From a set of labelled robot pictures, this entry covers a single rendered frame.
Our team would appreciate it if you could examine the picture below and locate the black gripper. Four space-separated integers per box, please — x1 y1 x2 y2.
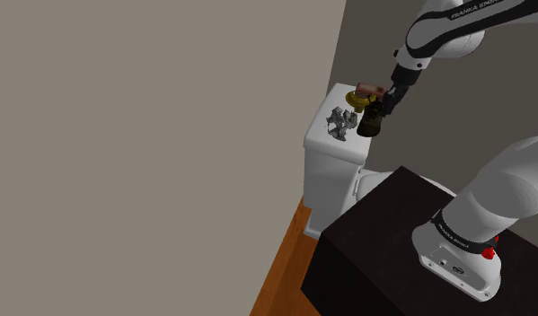
380 63 423 118

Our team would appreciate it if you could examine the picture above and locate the pink rectangular box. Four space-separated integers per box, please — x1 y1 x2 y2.
355 82 389 100

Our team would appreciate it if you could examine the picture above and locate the dark brown boot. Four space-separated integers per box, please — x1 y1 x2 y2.
356 101 384 138

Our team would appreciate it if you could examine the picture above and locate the yellow round cup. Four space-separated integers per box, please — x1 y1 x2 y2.
345 90 378 114

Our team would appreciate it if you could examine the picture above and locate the grey crumpled figure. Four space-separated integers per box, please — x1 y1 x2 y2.
325 106 358 142

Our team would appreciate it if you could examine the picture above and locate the white toilet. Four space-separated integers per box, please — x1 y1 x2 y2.
302 82 458 240

